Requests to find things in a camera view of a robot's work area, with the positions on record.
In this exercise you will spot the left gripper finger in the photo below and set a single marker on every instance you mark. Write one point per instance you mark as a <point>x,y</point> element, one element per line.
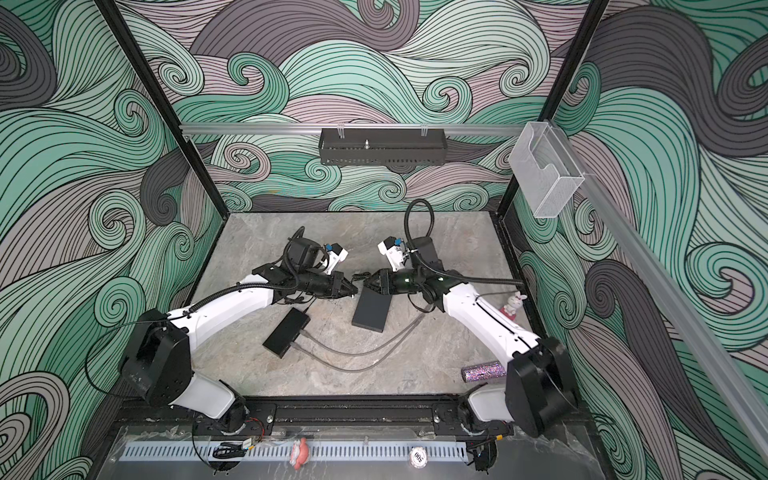
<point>347,292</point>
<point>345,284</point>

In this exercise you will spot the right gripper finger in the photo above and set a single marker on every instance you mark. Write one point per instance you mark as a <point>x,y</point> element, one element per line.
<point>372,285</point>
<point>374,278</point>

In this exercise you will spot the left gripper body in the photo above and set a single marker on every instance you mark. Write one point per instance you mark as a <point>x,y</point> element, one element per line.
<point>322,285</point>

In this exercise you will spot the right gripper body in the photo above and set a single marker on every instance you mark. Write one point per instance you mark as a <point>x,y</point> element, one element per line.
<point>404,281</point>

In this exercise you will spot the large black network switch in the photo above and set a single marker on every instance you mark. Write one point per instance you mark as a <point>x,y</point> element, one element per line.
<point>371,311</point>

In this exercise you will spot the small black power adapter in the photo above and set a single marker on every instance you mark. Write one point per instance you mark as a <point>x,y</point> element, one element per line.
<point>306,309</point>

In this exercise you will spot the small black ribbed switch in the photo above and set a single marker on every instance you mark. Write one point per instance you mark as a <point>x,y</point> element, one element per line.
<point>286,332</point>

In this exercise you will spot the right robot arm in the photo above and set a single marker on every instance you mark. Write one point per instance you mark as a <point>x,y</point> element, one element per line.
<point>540,385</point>

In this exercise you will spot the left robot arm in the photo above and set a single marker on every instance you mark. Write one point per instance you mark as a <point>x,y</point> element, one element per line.
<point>157,361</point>

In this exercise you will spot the pink bunny figurine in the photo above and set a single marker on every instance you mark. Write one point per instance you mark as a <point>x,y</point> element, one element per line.
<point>513,304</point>

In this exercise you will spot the glittery purple microphone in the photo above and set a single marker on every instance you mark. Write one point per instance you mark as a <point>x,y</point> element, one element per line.
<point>483,372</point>

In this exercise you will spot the round white pink object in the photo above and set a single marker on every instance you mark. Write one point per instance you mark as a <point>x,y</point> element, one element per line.
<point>418,457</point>

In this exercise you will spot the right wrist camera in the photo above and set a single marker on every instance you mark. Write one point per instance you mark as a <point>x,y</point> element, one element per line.
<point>395,251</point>

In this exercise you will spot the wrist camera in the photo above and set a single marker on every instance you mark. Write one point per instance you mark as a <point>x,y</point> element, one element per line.
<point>335,254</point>
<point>395,251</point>

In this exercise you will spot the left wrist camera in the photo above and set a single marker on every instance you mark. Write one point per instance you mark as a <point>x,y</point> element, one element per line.
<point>335,254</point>

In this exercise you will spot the black perforated wall tray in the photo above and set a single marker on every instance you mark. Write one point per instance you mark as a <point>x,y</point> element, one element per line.
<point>396,148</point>

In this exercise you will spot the pink toy on duct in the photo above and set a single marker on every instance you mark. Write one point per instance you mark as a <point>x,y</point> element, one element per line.
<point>300,453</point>

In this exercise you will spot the white slotted cable duct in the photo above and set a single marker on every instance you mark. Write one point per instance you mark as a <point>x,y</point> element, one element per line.
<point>319,450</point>

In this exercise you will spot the clear acrylic wall box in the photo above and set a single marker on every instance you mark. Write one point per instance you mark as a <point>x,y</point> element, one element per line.
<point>545,165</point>

